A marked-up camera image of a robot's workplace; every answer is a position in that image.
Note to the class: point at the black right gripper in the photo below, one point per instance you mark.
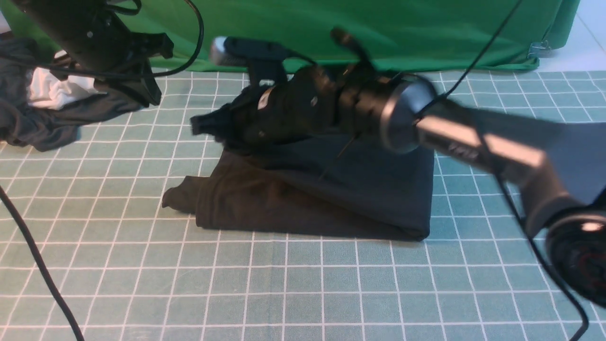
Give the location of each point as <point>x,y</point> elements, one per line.
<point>311,105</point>

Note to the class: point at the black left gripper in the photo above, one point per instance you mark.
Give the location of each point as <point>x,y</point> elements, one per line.
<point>93,35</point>

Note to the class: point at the dark gray long-sleeve shirt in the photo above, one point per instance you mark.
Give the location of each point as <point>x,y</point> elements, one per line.
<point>307,188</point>

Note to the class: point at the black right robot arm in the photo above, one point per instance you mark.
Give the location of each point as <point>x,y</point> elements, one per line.
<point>559,169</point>

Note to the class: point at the crumpled white cloth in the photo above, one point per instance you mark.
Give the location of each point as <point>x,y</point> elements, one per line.
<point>47,91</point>

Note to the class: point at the crumpled dark gray garment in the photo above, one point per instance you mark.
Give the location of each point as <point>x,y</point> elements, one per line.
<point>45,129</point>

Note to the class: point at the green grid cutting mat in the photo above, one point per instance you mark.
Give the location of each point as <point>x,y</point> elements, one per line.
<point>132,271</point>

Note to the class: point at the green backdrop cloth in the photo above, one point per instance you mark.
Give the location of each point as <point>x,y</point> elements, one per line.
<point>407,35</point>

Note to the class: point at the metal binder clip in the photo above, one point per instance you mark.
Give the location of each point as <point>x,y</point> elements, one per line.
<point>540,50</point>

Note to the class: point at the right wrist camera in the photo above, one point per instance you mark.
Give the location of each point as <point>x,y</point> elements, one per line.
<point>262,59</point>

